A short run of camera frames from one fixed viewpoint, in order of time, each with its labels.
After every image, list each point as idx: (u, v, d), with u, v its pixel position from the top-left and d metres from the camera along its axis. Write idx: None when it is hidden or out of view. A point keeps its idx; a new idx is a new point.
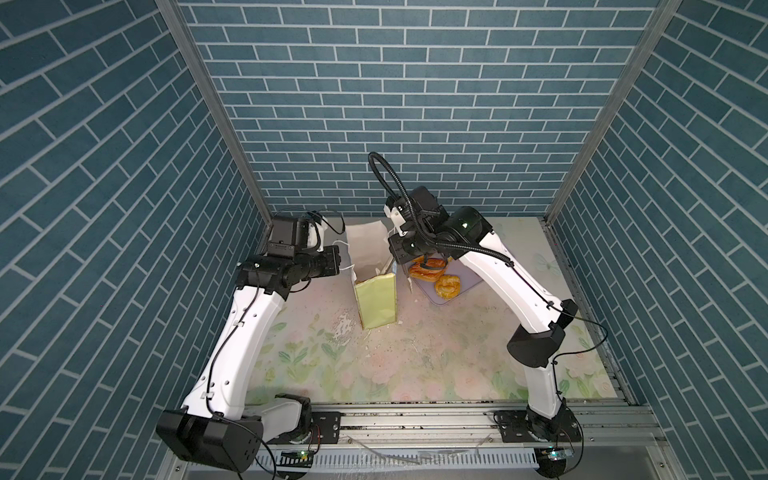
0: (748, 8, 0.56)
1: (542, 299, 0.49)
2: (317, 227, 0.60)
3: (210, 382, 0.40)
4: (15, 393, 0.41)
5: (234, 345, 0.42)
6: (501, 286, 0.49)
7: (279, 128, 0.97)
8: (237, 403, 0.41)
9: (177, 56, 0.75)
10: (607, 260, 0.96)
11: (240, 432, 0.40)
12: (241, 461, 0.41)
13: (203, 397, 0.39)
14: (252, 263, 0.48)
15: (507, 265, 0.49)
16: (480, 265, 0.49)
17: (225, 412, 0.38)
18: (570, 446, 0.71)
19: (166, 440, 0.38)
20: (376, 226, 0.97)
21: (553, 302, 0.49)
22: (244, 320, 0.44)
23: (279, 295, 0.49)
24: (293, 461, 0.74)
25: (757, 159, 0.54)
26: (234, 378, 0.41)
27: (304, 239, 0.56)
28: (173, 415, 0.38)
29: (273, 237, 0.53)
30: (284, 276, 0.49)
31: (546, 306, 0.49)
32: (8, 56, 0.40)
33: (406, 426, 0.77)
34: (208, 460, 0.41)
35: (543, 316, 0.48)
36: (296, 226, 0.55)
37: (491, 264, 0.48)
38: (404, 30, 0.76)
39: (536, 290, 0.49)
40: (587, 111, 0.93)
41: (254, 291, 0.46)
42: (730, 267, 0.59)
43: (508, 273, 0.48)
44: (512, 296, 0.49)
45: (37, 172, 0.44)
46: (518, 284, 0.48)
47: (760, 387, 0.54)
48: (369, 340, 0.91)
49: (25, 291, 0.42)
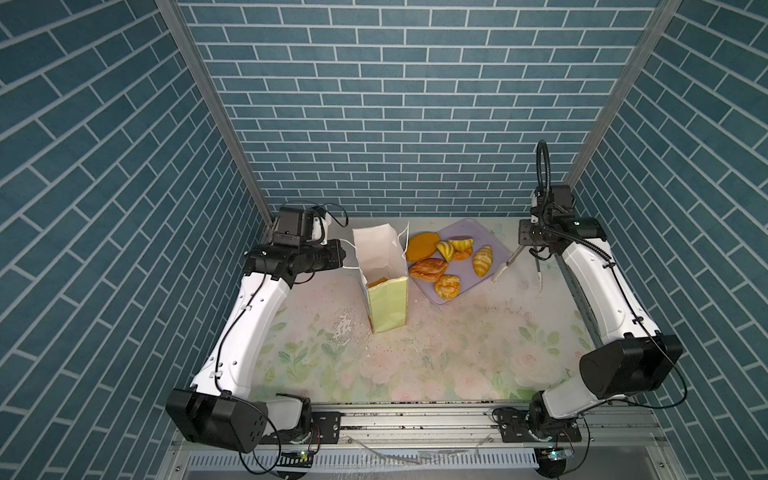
0: (748, 8, 0.56)
1: (630, 311, 0.45)
2: (322, 221, 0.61)
3: (219, 362, 0.41)
4: (15, 393, 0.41)
5: (243, 327, 0.43)
6: (591, 285, 0.49)
7: (279, 129, 0.98)
8: (244, 384, 0.42)
9: (177, 56, 0.75)
10: (621, 244, 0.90)
11: (246, 410, 0.41)
12: (247, 442, 0.42)
13: (212, 377, 0.40)
14: (259, 252, 0.50)
15: (611, 273, 0.49)
16: (578, 261, 0.52)
17: (233, 391, 0.40)
18: (570, 446, 0.71)
19: (175, 419, 0.39)
20: (384, 229, 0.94)
21: (643, 319, 0.45)
22: (252, 305, 0.45)
23: (285, 282, 0.50)
24: (292, 462, 0.74)
25: (757, 159, 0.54)
26: (242, 359, 0.42)
27: (310, 231, 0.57)
28: (182, 392, 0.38)
29: (280, 227, 0.55)
30: (290, 264, 0.50)
31: (630, 320, 0.44)
32: (8, 56, 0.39)
33: (406, 426, 0.77)
34: (217, 441, 0.42)
35: (622, 324, 0.44)
36: (302, 218, 0.56)
37: (588, 262, 0.50)
38: (404, 30, 0.76)
39: (630, 301, 0.46)
40: (587, 111, 0.93)
41: (261, 277, 0.48)
42: (730, 268, 0.59)
43: (604, 275, 0.49)
44: (600, 300, 0.47)
45: (37, 172, 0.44)
46: (610, 290, 0.47)
47: (759, 387, 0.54)
48: (369, 340, 0.91)
49: (24, 292, 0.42)
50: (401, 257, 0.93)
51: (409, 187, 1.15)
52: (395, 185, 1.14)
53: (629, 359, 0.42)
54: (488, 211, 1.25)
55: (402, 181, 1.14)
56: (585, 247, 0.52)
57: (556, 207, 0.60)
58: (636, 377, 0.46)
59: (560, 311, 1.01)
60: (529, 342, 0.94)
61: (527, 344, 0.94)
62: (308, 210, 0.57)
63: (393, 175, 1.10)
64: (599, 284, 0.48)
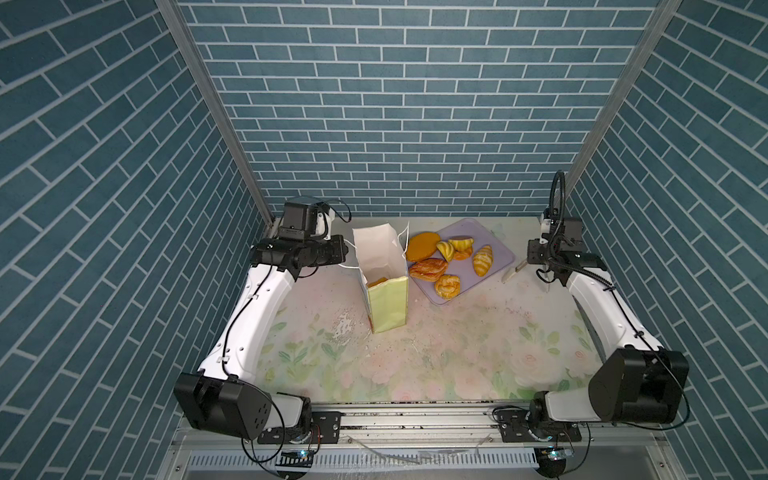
0: (748, 8, 0.56)
1: (632, 327, 0.46)
2: (325, 217, 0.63)
3: (225, 348, 0.42)
4: (15, 393, 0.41)
5: (249, 316, 0.45)
6: (594, 311, 0.51)
7: (279, 128, 0.97)
8: (250, 370, 0.43)
9: (177, 56, 0.75)
10: (622, 244, 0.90)
11: (254, 397, 0.43)
12: (252, 429, 0.43)
13: (220, 361, 0.41)
14: (265, 245, 0.52)
15: (613, 296, 0.51)
16: (581, 287, 0.55)
17: (240, 375, 0.41)
18: (569, 446, 0.71)
19: (181, 403, 0.40)
20: (385, 229, 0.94)
21: (644, 333, 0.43)
22: (258, 294, 0.47)
23: (290, 275, 0.52)
24: (292, 461, 0.74)
25: (757, 158, 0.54)
26: (248, 345, 0.43)
27: (314, 225, 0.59)
28: (190, 376, 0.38)
29: (285, 223, 0.56)
30: (295, 258, 0.52)
31: (632, 335, 0.45)
32: (7, 55, 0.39)
33: (406, 426, 0.77)
34: (222, 427, 0.42)
35: (623, 338, 0.45)
36: (306, 214, 0.58)
37: (589, 286, 0.53)
38: (404, 30, 0.76)
39: (631, 318, 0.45)
40: (587, 111, 0.93)
41: (267, 268, 0.49)
42: (730, 267, 0.59)
43: (606, 298, 0.51)
44: (603, 323, 0.48)
45: (37, 172, 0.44)
46: (611, 310, 0.49)
47: (759, 387, 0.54)
48: (369, 340, 0.91)
49: (24, 291, 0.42)
50: (401, 257, 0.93)
51: (409, 187, 1.15)
52: (395, 185, 1.14)
53: (632, 371, 0.42)
54: (488, 211, 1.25)
55: (402, 181, 1.14)
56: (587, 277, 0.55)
57: (564, 239, 0.64)
58: (644, 401, 0.44)
59: (560, 311, 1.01)
60: (529, 342, 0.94)
61: (526, 344, 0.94)
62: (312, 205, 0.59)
63: (393, 175, 1.10)
64: (600, 305, 0.50)
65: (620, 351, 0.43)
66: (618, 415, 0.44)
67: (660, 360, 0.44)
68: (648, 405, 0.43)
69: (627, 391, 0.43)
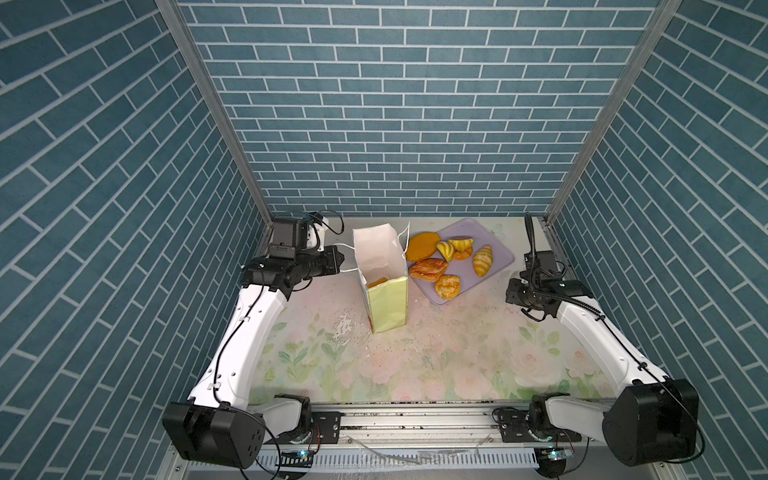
0: (747, 8, 0.57)
1: (633, 359, 0.45)
2: (317, 229, 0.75)
3: (217, 375, 0.41)
4: (15, 393, 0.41)
5: (242, 339, 0.44)
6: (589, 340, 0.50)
7: (279, 128, 0.97)
8: (243, 395, 0.42)
9: (177, 56, 0.75)
10: (622, 244, 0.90)
11: (247, 422, 0.41)
12: (246, 457, 0.42)
13: (210, 388, 0.40)
14: (257, 264, 0.51)
15: (605, 325, 0.51)
16: (572, 318, 0.54)
17: (232, 402, 0.39)
18: (569, 446, 0.71)
19: (172, 432, 0.38)
20: (385, 229, 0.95)
21: (647, 365, 0.44)
22: (250, 316, 0.46)
23: (282, 293, 0.51)
24: (293, 461, 0.74)
25: (757, 159, 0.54)
26: (240, 370, 0.42)
27: (303, 240, 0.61)
28: (179, 405, 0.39)
29: (275, 239, 0.55)
30: (287, 276, 0.51)
31: (636, 367, 0.44)
32: (7, 56, 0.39)
33: (406, 426, 0.77)
34: (213, 456, 0.41)
35: (629, 372, 0.43)
36: (296, 228, 0.57)
37: (581, 317, 0.53)
38: (404, 29, 0.76)
39: (628, 347, 0.47)
40: (587, 111, 0.93)
41: (258, 288, 0.48)
42: (730, 267, 0.59)
43: (599, 328, 0.50)
44: (602, 353, 0.48)
45: (37, 172, 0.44)
46: (608, 340, 0.48)
47: (759, 387, 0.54)
48: (369, 340, 0.91)
49: (24, 291, 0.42)
50: (401, 257, 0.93)
51: (409, 188, 1.16)
52: (395, 185, 1.14)
53: (644, 406, 0.40)
54: (488, 211, 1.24)
55: (402, 181, 1.14)
56: (575, 307, 0.54)
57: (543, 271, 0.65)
58: (664, 438, 0.42)
59: None
60: (529, 342, 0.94)
61: (526, 344, 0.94)
62: (301, 221, 0.57)
63: (393, 175, 1.10)
64: (596, 336, 0.49)
65: (629, 389, 0.41)
66: (642, 457, 0.41)
67: (668, 389, 0.43)
68: (666, 440, 0.41)
69: (644, 426, 0.40)
